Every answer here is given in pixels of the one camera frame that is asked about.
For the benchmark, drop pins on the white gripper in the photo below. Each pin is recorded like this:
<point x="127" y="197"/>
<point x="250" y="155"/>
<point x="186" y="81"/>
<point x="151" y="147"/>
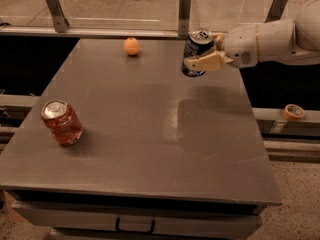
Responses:
<point x="240" y="46"/>

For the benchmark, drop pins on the blue pepsi can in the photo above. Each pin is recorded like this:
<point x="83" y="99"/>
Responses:
<point x="198" y="41"/>

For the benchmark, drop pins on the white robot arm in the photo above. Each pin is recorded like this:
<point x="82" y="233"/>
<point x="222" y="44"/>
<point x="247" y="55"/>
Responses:
<point x="286" y="41"/>

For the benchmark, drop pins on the red soda can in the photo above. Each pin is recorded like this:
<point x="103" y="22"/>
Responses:
<point x="61" y="119"/>

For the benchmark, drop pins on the orange fruit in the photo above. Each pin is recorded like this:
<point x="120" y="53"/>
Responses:
<point x="131" y="46"/>

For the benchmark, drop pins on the orange tape roll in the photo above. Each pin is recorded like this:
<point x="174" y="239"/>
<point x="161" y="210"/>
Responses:
<point x="293" y="112"/>

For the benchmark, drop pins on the middle metal rail bracket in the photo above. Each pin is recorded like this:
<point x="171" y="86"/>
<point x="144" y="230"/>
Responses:
<point x="184" y="17"/>

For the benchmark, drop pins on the left metal rail bracket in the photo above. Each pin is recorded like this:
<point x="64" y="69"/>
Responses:
<point x="60" y="22"/>

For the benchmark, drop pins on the grey drawer with black handle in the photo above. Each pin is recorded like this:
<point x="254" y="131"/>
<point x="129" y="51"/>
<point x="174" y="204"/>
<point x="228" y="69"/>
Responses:
<point x="81" y="222"/>

